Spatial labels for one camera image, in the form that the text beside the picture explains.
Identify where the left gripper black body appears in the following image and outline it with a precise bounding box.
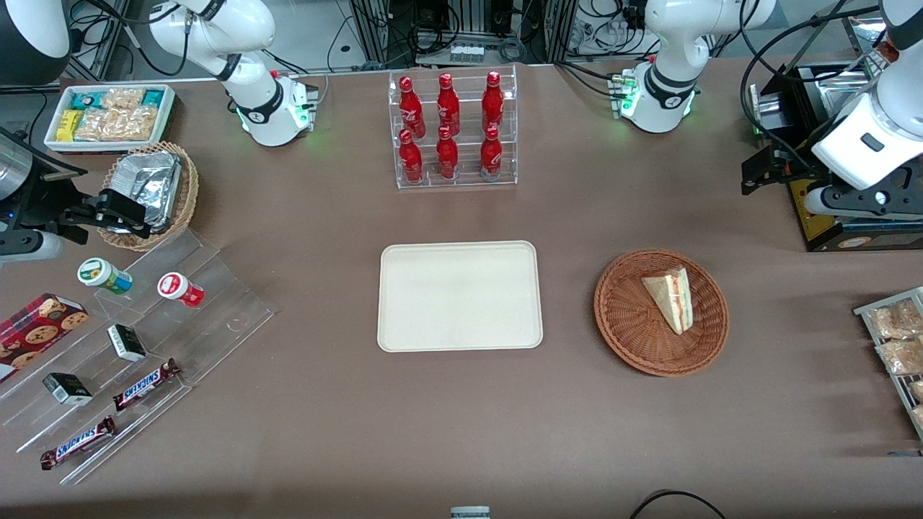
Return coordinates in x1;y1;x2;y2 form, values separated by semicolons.
772;144;823;190

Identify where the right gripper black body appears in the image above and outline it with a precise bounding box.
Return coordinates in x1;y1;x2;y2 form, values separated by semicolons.
20;167;100;233

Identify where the triangle sandwich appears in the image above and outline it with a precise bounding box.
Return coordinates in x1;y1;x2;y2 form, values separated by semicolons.
642;267;694;336

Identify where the light tan wicker basket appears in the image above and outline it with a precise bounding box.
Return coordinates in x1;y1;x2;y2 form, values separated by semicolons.
96;141;200;252

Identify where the brown round wicker basket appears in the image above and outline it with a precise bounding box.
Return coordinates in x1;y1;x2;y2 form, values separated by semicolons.
593;249;730;378

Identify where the beige plastic serving tray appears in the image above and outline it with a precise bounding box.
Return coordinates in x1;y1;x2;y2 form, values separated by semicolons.
377;241;544;353

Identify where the silver foil wrapped package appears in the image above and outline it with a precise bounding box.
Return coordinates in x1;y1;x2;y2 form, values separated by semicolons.
130;184;177;233
110;150;182;194

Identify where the black food warmer cabinet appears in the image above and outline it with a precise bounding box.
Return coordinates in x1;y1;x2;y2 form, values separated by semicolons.
748;14;923;253

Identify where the green lid snack cup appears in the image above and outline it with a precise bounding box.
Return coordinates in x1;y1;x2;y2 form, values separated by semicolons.
77;257;133;296

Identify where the white rectangular snack bin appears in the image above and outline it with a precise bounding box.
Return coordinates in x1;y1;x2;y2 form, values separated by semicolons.
43;84;177;154

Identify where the red lid snack cup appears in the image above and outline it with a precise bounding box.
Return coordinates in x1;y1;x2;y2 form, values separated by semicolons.
157;272;205;309

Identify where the steel warmer pan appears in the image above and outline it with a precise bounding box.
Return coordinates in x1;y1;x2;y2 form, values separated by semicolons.
815;71;880;109

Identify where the clear bag of crackers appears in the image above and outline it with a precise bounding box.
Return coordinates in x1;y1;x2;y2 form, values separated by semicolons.
100;88;145;110
74;107;158;142

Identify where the red tartan cookie box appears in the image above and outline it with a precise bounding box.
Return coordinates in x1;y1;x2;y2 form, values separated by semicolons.
0;293;89;383

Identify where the small black carton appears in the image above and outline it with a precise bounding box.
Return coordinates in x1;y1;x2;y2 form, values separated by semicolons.
42;372;94;406
107;324;147;363

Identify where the clear acrylic stepped stand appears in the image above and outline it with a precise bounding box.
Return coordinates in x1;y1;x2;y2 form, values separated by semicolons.
0;229;276;485

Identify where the Snickers chocolate bar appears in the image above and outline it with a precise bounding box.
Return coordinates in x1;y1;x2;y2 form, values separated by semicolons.
112;358;181;412
40;416;118;471

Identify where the red aluminium cola bottle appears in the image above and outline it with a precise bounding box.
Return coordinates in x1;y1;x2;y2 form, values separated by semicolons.
482;71;505;134
437;73;461;136
436;126;459;180
398;76;426;139
399;129;425;184
480;126;503;179

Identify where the clear acrylic bottle rack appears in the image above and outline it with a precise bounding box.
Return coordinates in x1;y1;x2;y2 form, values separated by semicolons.
388;65;518;190

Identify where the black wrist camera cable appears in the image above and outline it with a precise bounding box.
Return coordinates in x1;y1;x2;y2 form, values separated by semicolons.
741;6;889;170

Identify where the grey wire snack rack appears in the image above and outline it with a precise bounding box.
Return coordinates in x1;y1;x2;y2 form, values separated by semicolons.
853;286;923;442

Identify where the aluminium frame post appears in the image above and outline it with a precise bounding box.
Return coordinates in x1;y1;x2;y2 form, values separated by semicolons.
542;0;578;64
351;0;394;67
69;0;134;81

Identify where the black looped floor cable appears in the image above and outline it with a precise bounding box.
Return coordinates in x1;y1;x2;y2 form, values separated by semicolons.
629;490;725;519

